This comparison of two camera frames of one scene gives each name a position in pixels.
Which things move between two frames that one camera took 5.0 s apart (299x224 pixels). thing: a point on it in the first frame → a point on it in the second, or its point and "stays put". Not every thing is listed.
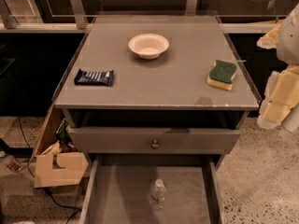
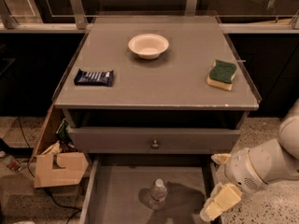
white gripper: x=290 y=39 → x=239 y=168
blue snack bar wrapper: x=94 y=77 stays put
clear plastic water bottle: x=158 y=195 stays put
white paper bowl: x=149 y=45 stays put
